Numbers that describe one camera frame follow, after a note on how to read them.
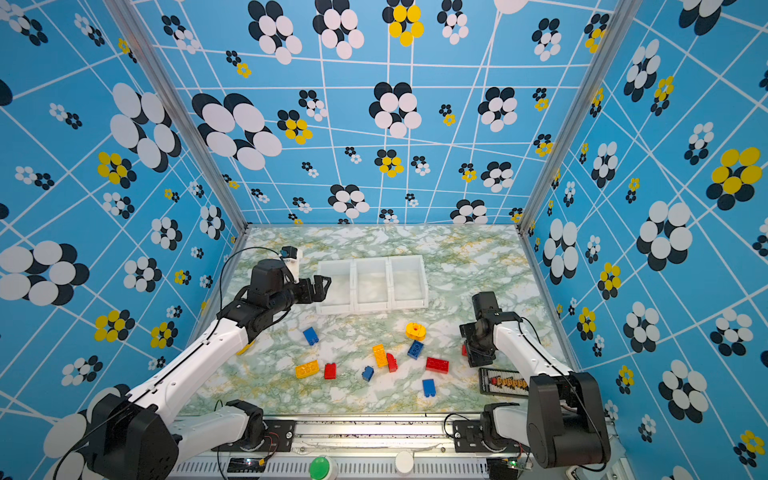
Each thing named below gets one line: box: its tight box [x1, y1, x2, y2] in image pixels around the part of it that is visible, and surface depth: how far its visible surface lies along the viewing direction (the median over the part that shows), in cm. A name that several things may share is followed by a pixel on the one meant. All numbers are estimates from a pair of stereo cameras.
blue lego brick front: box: [422, 379, 436, 398], surface depth 82 cm
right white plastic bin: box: [389, 255, 429, 310], surface depth 103 cm
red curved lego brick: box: [386, 353, 399, 373], surface depth 86 cm
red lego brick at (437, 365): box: [425, 357, 450, 374], surface depth 86 cm
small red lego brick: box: [324, 362, 337, 380], surface depth 86 cm
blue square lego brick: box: [407, 340, 424, 360], surface depth 88 cm
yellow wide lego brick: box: [295, 360, 320, 379], surface depth 86 cm
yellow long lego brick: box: [372, 344, 388, 368], surface depth 88 cm
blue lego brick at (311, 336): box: [302, 326, 319, 346], surface depth 91 cm
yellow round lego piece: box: [405, 322, 427, 341], surface depth 91 cm
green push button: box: [309, 456, 330, 480], surface depth 64 cm
